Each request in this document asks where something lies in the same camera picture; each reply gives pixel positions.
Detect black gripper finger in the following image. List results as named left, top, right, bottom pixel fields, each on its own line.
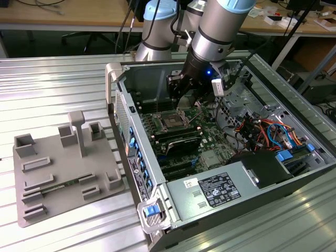
left=166, top=73, right=185, bottom=107

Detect black RAM slot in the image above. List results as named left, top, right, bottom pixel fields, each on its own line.
left=140, top=106, right=181, bottom=113
left=135, top=90, right=167, bottom=98
left=136, top=96, right=168, bottom=103
left=138, top=101, right=169, bottom=108

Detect black CPU socket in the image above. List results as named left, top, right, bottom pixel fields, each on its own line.
left=153, top=108, right=192, bottom=133

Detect black expansion slot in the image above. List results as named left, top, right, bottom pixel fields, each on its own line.
left=163, top=167, right=198, bottom=180
left=160, top=161, right=197, bottom=172
left=157, top=153, right=196, bottom=165

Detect grey black PC case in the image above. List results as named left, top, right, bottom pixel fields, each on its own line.
left=104, top=52, right=336, bottom=252

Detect silver metal disk bay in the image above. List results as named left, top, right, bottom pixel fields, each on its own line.
left=220, top=78, right=263, bottom=127

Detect black graphics card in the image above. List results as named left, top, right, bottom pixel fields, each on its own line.
left=157, top=133, right=203, bottom=160

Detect green motherboard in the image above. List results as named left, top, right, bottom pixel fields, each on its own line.
left=136, top=104, right=237, bottom=182

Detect silver chipset heatsink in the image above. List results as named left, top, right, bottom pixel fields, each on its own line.
left=201, top=151, right=220, bottom=169

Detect black office chair base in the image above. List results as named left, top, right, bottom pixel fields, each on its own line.
left=61, top=31, right=119, bottom=55

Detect small white box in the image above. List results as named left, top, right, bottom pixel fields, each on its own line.
left=264, top=15, right=289, bottom=27

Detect grey power supply unit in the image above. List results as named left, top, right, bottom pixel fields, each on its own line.
left=165, top=160, right=260, bottom=223

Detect black plastic shroud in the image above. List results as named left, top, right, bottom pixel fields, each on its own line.
left=228, top=152, right=295, bottom=190

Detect long wooden desk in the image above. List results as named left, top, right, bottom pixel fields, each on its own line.
left=0, top=0, right=336, bottom=37

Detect brown cardboard box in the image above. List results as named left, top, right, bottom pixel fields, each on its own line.
left=290, top=39, right=336, bottom=77

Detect blue case latch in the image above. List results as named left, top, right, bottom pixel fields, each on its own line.
left=143, top=206, right=158, bottom=218

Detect black monitor foot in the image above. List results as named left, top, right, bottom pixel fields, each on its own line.
left=286, top=0, right=323, bottom=12

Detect black computer tower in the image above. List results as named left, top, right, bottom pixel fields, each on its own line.
left=299, top=76, right=336, bottom=106

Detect grey plastic parts rack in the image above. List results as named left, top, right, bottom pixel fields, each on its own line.
left=12, top=110, right=126, bottom=228

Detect brown cardboard piece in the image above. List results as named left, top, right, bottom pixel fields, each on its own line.
left=313, top=17, right=336, bottom=32

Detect green RAM stick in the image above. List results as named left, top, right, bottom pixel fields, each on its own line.
left=39, top=178, right=81, bottom=195

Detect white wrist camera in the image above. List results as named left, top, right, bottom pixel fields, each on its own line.
left=211, top=78, right=226, bottom=97

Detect orange power wire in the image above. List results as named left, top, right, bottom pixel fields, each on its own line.
left=235, top=119, right=293, bottom=132

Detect blue data wire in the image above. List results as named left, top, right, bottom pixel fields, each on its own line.
left=267, top=122, right=302, bottom=149

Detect light grey cable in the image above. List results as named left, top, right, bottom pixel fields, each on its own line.
left=34, top=0, right=66, bottom=16

